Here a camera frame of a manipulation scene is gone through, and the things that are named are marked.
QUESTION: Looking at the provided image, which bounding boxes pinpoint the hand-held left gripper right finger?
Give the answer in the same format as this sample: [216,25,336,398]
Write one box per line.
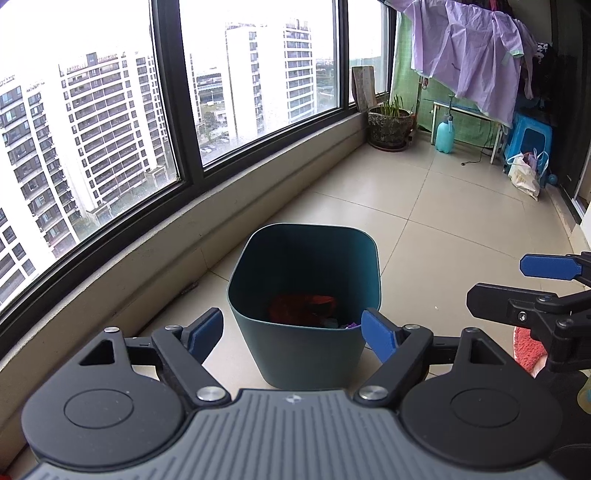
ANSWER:
[353,308,516,409]

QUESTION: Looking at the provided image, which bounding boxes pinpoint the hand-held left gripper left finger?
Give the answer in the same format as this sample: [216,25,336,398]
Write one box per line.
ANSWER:
[78,307,232,409]

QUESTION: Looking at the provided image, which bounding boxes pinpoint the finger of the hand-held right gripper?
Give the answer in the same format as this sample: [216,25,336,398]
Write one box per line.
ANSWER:
[466,282,591,333]
[519,251,591,282]

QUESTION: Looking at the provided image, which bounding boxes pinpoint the dark green trash bin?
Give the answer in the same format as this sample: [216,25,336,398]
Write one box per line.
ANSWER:
[227,223,382,390]

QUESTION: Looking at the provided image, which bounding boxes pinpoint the red fuzzy mat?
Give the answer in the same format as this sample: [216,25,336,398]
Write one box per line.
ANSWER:
[512,327,552,377]

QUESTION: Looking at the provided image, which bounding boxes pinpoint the white tote bag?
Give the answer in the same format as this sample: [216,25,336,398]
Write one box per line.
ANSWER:
[507,153,541,200]

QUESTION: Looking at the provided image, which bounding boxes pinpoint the blue plastic stool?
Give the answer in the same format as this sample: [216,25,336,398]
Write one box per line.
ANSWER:
[505,113,553,174]

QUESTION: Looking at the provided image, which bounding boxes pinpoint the light blue spray bottle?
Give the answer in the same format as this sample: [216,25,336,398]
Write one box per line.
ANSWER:
[436,104,456,153]

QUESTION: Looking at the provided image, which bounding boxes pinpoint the white narrow table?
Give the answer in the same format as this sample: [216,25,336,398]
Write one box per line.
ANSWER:
[431,100,505,164]

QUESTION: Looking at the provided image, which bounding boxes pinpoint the dark hanging clothes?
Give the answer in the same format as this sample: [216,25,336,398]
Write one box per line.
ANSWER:
[522,37,578,112]

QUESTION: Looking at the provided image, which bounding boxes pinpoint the potted plant in brown pot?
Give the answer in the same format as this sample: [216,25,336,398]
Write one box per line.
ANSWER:
[368,95,415,151]

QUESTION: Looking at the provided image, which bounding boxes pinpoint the purple hanging garment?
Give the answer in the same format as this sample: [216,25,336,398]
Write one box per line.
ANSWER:
[402,0,539,127]

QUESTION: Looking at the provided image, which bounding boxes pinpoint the green cloth screen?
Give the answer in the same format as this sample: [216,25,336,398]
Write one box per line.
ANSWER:
[394,9,513,148]

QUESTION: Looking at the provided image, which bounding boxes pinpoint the wooden board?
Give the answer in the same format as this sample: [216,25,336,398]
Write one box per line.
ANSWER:
[352,65,376,112]

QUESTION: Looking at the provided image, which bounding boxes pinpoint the black power cable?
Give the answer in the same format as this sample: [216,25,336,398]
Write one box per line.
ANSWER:
[459,141,497,168]

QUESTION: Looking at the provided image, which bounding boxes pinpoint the black sliding door frame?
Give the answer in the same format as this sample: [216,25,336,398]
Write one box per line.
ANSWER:
[551,0,591,204]

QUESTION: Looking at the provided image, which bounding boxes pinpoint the black window frame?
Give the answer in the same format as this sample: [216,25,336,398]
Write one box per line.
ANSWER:
[0,0,402,324]

